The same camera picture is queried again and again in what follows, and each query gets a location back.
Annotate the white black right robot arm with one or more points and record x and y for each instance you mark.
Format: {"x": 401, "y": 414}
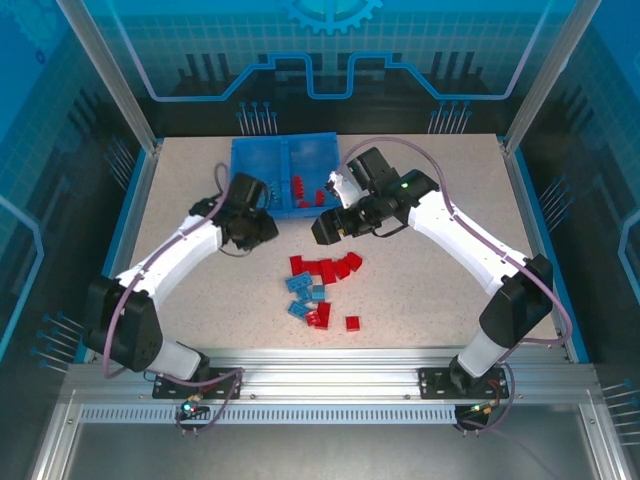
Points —
{"x": 450, "y": 230}

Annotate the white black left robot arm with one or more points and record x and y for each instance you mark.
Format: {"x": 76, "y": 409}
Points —
{"x": 165, "y": 260}

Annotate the blue plastic bin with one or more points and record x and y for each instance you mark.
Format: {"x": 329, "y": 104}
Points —
{"x": 312, "y": 155}
{"x": 252, "y": 160}

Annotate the black connector with lights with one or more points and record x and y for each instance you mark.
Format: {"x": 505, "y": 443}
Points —
{"x": 482, "y": 408}
{"x": 190, "y": 409}

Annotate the gray metal shelf plate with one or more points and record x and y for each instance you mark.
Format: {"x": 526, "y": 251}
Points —
{"x": 325, "y": 450}

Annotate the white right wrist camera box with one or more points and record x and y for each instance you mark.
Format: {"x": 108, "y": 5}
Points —
{"x": 345, "y": 192}

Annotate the aluminium table side rail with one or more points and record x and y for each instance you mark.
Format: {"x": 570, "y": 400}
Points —
{"x": 137, "y": 200}
{"x": 524, "y": 210}

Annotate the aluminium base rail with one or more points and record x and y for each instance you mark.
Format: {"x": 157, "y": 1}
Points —
{"x": 330, "y": 375}

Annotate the aluminium frame post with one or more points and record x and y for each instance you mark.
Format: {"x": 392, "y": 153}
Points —
{"x": 112, "y": 75}
{"x": 546, "y": 75}

